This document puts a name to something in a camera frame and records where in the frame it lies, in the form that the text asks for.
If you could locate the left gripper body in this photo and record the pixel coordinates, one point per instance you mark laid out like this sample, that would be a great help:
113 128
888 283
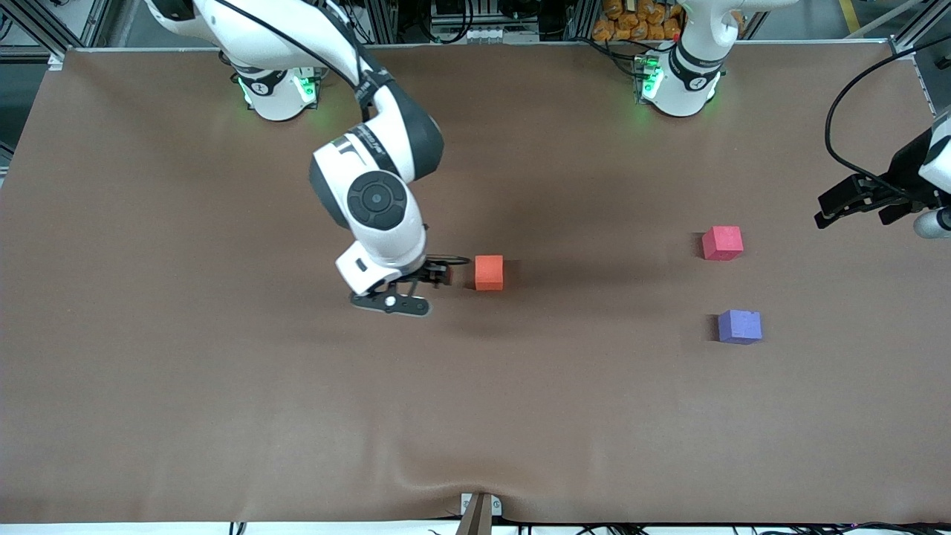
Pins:
905 172

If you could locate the orange foam block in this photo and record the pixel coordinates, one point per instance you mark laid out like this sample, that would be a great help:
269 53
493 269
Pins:
489 273

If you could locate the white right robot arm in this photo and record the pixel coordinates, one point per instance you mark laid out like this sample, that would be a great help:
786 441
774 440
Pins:
379 148

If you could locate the brown table mat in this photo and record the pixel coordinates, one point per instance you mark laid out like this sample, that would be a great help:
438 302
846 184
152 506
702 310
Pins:
475 386

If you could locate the red foam block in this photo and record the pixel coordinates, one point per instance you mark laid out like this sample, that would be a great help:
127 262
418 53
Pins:
722 244

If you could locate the purple foam block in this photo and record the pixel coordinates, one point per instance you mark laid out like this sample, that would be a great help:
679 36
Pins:
740 327

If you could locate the white terminal block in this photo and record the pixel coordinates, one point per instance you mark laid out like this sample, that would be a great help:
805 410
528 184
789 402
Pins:
475 35

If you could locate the pile of orange packets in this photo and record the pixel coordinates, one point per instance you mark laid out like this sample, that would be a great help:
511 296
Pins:
639 18

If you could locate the metal corner bracket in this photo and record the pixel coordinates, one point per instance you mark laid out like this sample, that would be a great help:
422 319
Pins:
56 61
905 49

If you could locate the aluminium frame profile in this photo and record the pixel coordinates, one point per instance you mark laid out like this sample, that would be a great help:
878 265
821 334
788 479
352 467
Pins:
921 22
22 52

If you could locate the metal mounting bracket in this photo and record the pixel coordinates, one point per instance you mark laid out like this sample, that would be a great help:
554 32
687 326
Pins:
496 507

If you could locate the brown camera post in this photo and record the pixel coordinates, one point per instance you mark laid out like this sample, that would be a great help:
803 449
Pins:
475 520

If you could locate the aluminium frame post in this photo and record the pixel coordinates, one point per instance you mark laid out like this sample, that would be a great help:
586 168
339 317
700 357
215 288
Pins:
386 21
581 18

